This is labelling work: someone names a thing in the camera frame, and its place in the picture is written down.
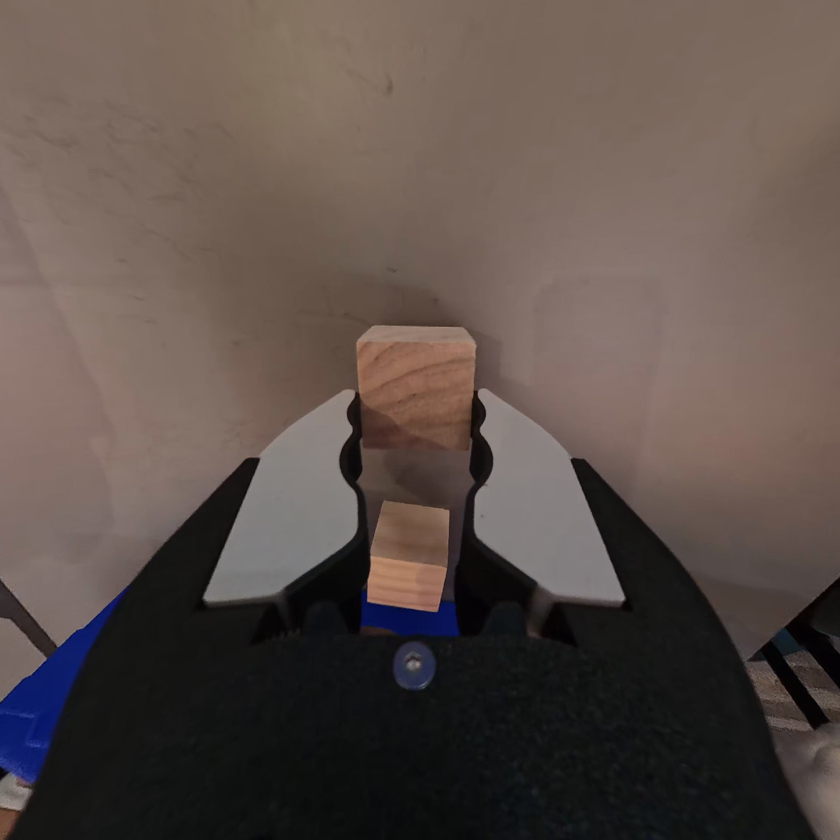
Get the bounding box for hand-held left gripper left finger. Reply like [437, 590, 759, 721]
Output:
[202, 390, 366, 626]

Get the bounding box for black table frame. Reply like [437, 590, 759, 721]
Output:
[748, 617, 840, 731]

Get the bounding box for light wooden cube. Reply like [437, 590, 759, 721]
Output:
[366, 500, 451, 613]
[356, 325, 476, 454]

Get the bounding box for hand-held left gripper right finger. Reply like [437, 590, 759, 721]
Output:
[458, 388, 627, 626]

